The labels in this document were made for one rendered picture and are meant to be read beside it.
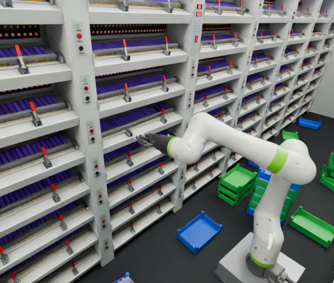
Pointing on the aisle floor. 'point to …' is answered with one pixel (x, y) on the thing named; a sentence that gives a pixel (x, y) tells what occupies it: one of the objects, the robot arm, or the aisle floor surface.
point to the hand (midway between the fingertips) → (138, 136)
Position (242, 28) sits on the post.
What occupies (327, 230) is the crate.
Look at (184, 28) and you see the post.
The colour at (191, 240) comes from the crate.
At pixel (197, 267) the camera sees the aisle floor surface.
